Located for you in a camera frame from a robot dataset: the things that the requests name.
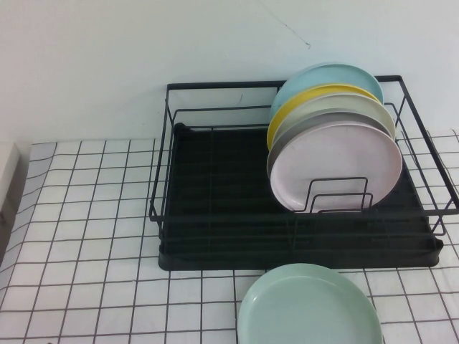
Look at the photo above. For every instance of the green plate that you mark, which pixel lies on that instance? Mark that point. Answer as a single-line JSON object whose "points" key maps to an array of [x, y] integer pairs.
{"points": [[308, 308]]}

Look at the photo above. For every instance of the yellow plate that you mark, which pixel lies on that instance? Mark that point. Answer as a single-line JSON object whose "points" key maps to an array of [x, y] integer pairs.
{"points": [[305, 96]]}

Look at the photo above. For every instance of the pink plate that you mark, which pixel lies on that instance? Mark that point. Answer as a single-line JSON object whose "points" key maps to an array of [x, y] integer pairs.
{"points": [[337, 157]]}

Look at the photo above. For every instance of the grey plate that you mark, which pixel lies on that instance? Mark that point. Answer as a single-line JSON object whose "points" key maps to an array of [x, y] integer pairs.
{"points": [[333, 117]]}

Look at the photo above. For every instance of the cream plate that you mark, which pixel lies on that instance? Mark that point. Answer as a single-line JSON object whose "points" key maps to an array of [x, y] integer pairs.
{"points": [[344, 104]]}

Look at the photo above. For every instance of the light blue plate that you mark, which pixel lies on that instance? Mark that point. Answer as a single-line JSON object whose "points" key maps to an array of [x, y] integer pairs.
{"points": [[330, 75]]}

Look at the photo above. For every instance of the black plastic drip tray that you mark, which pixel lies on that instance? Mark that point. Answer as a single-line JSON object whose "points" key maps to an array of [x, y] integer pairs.
{"points": [[222, 172]]}

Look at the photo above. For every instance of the white black-grid tablecloth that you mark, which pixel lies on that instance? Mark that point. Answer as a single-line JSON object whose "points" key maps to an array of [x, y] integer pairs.
{"points": [[89, 215]]}

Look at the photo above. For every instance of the white block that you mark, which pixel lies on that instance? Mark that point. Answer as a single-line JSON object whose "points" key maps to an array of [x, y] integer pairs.
{"points": [[8, 161]]}

